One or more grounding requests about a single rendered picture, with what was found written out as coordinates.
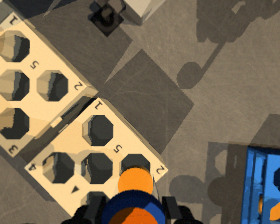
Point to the blue tube rack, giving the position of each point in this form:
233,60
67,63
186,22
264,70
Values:
254,178

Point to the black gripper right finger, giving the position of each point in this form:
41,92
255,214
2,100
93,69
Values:
177,214

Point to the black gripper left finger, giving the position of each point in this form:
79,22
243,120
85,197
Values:
89,214

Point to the beige sloped button box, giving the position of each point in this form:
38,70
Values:
107,19

